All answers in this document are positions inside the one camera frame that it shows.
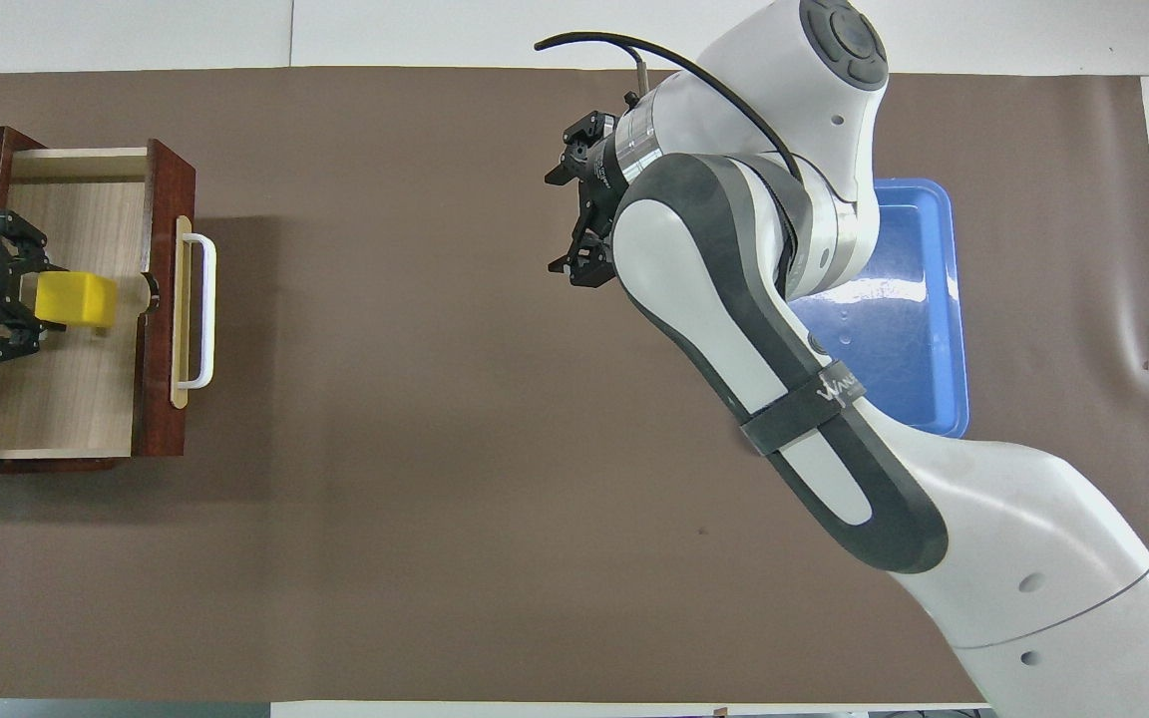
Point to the brown table mat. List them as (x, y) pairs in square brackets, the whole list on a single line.
[(385, 499)]

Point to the blue plastic tray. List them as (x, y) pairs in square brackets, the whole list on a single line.
[(919, 299)]

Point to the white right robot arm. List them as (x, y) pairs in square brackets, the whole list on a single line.
[(834, 399)]

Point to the yellow cube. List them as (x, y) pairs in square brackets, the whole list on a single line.
[(76, 299)]

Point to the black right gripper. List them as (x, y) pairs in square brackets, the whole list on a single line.
[(606, 170)]

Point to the wooden drawer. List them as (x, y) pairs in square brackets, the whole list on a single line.
[(76, 399)]

